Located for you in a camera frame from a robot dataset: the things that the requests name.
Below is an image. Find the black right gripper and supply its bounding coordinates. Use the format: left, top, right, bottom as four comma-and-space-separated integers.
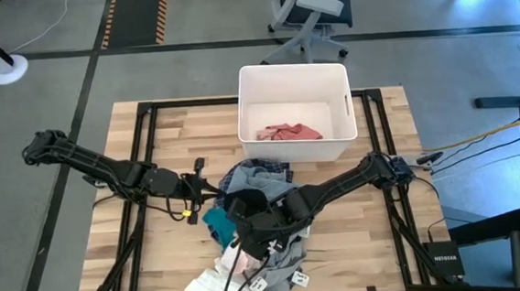
234, 205, 299, 263

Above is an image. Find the black floor bar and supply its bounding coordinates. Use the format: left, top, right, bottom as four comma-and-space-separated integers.
473, 93, 520, 111

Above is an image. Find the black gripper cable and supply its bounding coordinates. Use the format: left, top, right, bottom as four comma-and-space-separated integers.
214, 242, 248, 291
225, 258, 274, 291

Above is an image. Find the teal garment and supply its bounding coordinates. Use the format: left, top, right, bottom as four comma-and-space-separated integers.
200, 205, 240, 255

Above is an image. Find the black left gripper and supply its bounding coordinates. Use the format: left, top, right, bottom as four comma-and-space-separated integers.
175, 168, 226, 210

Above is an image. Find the black Netgear network switch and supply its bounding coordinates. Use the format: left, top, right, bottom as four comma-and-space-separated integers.
421, 239, 467, 280

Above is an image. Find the white plastic mesh basket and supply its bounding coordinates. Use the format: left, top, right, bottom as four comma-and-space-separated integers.
233, 58, 361, 169

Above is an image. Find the dark pink garment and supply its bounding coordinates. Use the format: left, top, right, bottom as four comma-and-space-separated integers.
254, 120, 325, 146

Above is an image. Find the black mat with hazard stripes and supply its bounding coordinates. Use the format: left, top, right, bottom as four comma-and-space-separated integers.
96, 0, 174, 50

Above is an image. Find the white paper label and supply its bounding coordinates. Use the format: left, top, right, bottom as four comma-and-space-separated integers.
248, 275, 270, 291
290, 270, 311, 288

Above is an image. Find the white floor cable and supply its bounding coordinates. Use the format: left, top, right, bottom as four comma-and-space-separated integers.
4, 0, 72, 54

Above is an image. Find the white and black office chair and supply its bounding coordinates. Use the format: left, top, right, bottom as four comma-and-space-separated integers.
256, 0, 357, 70

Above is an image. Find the black metal table frame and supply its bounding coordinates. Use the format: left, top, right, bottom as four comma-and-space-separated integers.
60, 80, 467, 291

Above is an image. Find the black floor cable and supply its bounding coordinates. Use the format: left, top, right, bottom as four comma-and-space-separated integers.
431, 136, 520, 174

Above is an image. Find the light blue fleece garment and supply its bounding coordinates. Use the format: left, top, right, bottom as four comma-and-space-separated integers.
229, 161, 294, 192

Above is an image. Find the black cable with yellow tag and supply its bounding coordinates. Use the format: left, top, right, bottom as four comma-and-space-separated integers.
165, 193, 202, 228

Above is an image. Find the black clamp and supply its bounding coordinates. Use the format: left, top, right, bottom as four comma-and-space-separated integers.
415, 150, 446, 167

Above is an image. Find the light pink garment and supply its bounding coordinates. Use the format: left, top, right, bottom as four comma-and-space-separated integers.
242, 253, 265, 276

